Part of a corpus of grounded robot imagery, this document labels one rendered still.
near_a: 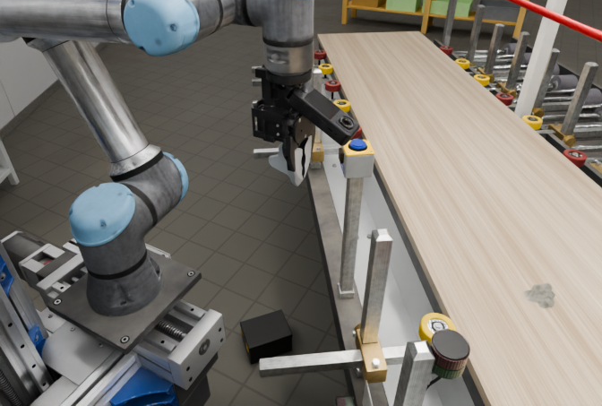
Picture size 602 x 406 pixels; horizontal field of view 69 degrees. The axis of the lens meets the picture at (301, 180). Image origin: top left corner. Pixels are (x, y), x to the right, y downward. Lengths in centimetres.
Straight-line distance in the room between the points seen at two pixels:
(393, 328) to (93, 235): 94
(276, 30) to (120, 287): 58
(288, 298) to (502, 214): 122
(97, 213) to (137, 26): 40
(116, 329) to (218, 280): 152
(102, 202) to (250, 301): 153
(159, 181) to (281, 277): 156
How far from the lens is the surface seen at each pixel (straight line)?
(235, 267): 249
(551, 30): 215
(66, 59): 92
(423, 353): 76
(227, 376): 209
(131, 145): 94
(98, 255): 90
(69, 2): 67
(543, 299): 127
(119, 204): 87
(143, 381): 105
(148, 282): 96
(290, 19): 64
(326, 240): 158
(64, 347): 110
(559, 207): 162
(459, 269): 127
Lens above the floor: 175
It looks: 34 degrees down
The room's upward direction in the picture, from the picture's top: straight up
